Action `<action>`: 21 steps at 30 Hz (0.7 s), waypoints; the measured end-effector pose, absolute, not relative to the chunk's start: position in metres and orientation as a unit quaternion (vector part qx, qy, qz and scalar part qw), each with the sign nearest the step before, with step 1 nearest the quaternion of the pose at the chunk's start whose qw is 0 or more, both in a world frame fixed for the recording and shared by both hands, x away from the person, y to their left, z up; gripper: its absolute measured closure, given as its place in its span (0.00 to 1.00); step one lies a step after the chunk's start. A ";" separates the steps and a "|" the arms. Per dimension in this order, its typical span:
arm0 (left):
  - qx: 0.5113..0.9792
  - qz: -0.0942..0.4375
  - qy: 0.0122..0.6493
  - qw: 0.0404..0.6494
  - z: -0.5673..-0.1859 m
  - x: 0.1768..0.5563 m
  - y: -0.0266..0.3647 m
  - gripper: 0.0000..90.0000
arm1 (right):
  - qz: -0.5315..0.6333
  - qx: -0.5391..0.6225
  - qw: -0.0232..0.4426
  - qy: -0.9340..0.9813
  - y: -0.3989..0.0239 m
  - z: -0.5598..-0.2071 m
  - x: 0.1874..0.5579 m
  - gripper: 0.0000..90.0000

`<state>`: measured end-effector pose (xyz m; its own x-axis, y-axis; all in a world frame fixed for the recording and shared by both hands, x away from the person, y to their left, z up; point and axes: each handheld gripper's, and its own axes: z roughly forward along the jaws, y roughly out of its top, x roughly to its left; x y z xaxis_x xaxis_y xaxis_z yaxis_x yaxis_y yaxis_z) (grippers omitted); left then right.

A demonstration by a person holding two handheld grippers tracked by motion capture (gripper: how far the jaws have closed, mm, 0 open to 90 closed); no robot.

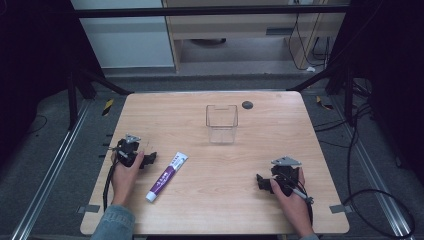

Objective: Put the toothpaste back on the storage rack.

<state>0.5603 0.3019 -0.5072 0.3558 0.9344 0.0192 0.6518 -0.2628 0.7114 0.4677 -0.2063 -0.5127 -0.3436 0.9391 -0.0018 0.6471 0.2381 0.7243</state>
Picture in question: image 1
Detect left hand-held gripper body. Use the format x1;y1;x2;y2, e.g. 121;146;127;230
113;132;150;169

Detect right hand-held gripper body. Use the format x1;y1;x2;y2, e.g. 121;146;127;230
270;155;303;198

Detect person's left hand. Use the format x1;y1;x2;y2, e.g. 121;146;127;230
110;150;145;207

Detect person's right hand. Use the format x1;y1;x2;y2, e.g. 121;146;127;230
269;167;315;238

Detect purple and white toothpaste tube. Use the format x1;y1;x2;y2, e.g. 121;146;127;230
145;151;190;204

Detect black and yellow tape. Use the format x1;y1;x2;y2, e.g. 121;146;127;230
315;95;335;111
101;98;115;117

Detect grey tape strip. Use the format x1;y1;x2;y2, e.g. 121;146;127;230
328;203;354;215
76;203;101;215

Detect clear plastic container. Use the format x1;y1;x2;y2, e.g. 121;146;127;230
205;103;239;145

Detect black metal stand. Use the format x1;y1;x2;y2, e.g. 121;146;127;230
285;61;357;127
65;64;135;132

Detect white cabinet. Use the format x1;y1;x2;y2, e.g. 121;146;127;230
69;0;176;70

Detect black curtain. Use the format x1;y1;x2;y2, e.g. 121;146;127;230
0;0;104;168
328;0;424;188

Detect light wooden desk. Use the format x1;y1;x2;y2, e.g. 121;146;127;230
161;0;352;73

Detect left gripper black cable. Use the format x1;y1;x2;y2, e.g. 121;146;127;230
102;153;120;213

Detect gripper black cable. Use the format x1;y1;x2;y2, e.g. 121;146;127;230
283;173;316;231
102;153;120;213

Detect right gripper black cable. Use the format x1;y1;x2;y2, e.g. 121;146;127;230
283;173;316;231

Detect aluminium floor rail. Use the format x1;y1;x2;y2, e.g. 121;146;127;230
331;95;418;240
9;98;92;240

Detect black hanging cables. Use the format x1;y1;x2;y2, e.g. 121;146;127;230
287;12;332;72

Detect black looped floor cable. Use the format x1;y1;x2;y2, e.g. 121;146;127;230
342;188;417;240

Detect black horizontal frame bar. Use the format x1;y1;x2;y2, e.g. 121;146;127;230
70;3;352;19

